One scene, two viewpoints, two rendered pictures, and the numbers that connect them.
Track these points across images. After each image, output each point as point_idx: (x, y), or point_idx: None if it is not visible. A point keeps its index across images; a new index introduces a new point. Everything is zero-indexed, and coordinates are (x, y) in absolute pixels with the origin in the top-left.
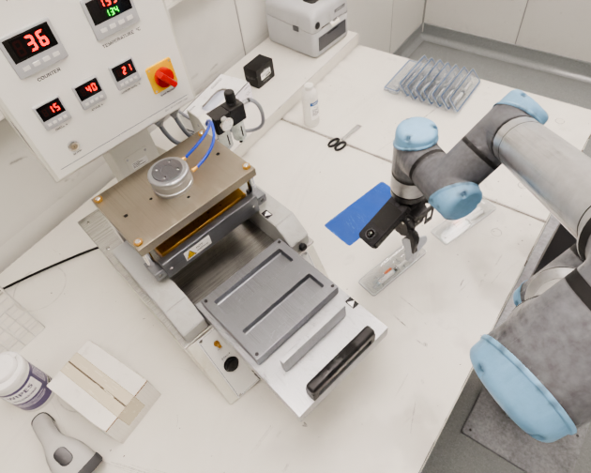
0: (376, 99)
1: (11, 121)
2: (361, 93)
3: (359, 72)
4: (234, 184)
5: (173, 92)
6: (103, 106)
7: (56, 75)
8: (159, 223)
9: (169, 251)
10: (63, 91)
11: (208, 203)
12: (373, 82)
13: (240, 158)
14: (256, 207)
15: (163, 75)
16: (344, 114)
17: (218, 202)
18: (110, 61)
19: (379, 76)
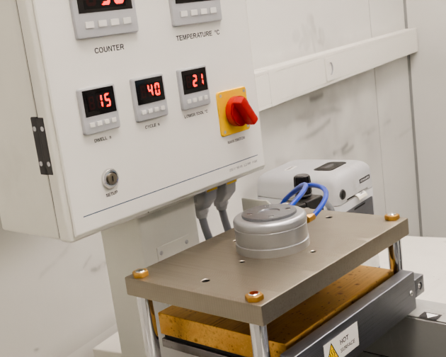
0: None
1: (43, 103)
2: (430, 275)
3: (412, 257)
4: (385, 235)
5: (241, 143)
6: (159, 128)
7: (117, 54)
8: (279, 278)
9: (295, 341)
10: (119, 81)
11: (355, 254)
12: (440, 263)
13: (373, 214)
14: (413, 299)
15: (244, 98)
16: (418, 296)
17: (365, 261)
18: (180, 62)
19: (444, 257)
